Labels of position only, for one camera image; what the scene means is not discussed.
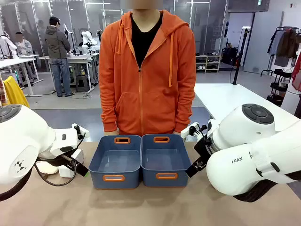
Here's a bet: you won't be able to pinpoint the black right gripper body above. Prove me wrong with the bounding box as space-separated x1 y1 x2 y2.
193 137 214 165

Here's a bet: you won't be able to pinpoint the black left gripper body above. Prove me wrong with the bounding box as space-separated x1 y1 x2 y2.
55 155 80 170

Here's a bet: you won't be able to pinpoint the cream round object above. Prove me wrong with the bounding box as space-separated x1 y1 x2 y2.
35 161 59 175

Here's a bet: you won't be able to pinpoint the white side table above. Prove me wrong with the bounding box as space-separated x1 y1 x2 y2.
194 82 301 132

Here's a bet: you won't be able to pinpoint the black plastic stool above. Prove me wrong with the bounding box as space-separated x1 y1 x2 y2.
75 74 91 93

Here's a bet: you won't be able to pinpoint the wooden shoe rack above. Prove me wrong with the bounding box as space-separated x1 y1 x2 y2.
195 55 222 73

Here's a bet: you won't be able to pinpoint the yellow cloth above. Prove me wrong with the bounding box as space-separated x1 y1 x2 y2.
2 75 31 109

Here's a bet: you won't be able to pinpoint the person in orange hoodie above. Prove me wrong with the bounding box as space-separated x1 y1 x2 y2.
98 8 197 137

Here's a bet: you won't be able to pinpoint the black utility cart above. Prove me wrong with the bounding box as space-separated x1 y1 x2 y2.
266 68 293 107

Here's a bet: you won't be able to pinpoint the black tripod stand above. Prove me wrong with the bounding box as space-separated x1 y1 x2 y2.
232 27 250 85

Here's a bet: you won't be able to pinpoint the white background workbench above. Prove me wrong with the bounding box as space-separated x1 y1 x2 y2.
38 52 100 93

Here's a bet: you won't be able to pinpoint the man in grey hoodie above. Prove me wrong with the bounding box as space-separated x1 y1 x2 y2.
44 16 75 98

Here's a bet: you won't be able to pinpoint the white background desk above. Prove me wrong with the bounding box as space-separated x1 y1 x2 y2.
0 54 44 97

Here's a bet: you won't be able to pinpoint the seated person in grey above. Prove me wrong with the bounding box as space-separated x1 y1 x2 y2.
15 32 34 56

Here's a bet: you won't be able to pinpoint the black clothes rack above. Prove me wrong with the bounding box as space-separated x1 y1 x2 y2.
260 26 301 77

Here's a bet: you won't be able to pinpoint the brown hanging jacket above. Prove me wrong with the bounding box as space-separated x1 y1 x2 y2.
276 29 300 59

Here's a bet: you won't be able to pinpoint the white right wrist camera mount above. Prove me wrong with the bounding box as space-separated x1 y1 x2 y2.
180 121 202 143

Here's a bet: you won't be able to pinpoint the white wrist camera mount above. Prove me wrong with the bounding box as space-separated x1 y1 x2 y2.
180 121 202 143
71 123 90 141

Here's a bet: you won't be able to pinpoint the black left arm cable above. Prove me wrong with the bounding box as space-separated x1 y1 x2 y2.
34 155 78 187

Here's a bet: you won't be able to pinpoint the blue basket orange handles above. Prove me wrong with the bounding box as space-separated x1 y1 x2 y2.
140 133 191 188
88 134 143 190

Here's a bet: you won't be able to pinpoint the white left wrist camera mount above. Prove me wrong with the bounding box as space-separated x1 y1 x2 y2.
71 123 90 141

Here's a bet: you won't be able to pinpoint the black left arm cable sleeve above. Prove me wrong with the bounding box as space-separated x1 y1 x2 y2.
0 169 33 202

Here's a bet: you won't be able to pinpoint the black arm cable sleeve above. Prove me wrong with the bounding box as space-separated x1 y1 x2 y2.
0 169 33 202
231 171 301 203

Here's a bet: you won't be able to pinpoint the black right arm cable sleeve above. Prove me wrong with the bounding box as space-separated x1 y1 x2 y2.
231 171 301 203

